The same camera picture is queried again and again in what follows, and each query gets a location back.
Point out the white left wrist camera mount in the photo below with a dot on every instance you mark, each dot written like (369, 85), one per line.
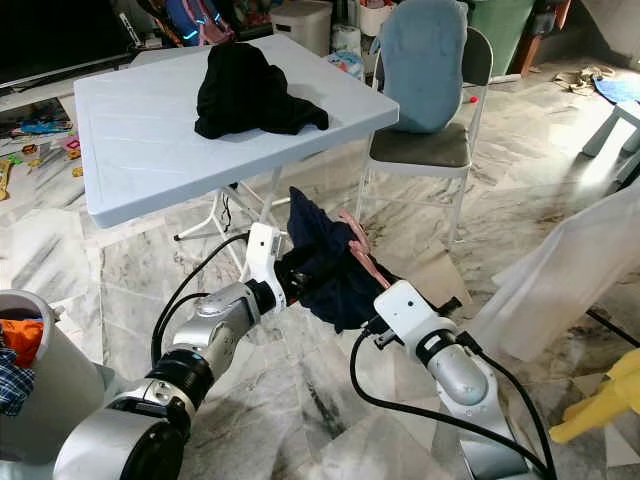
(265, 250)

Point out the blue chair cushion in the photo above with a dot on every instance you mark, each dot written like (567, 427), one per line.
(420, 60)

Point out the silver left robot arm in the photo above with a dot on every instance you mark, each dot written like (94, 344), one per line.
(210, 320)

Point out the blue floor mat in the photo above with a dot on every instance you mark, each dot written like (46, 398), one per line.
(618, 90)

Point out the pink plastic hanger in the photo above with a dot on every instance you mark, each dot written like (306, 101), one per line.
(363, 250)

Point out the yellow pillow toy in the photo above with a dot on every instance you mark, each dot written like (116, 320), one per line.
(5, 175)

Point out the grey laundry basket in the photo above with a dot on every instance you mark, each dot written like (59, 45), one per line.
(70, 400)

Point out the blue plaid shirt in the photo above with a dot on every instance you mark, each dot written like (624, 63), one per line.
(15, 385)

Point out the pink toy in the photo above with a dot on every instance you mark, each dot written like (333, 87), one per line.
(72, 147)

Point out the black garment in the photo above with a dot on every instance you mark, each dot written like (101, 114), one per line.
(250, 95)

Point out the white storage trolley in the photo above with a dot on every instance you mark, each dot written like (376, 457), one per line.
(375, 18)

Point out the white lidded bin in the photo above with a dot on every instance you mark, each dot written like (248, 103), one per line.
(300, 25)

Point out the blue round printed toy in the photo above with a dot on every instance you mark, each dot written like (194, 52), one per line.
(345, 63)

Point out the light blue folding table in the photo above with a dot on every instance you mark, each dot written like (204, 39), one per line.
(150, 140)

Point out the black television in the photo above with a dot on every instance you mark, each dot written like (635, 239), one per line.
(60, 40)

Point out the grey folding chair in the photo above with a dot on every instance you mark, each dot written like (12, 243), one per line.
(420, 148)

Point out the brown crumpled cloth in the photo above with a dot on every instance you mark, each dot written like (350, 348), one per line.
(585, 78)

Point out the light grey folding table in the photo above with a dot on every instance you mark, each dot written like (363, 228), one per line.
(170, 55)

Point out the white TV cabinet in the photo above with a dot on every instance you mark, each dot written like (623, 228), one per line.
(60, 85)

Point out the orange garment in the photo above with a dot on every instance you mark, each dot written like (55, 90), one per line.
(28, 340)

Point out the navy blue garment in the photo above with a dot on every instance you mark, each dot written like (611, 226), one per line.
(335, 280)

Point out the blue pink backpack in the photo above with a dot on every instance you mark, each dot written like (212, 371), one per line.
(195, 25)

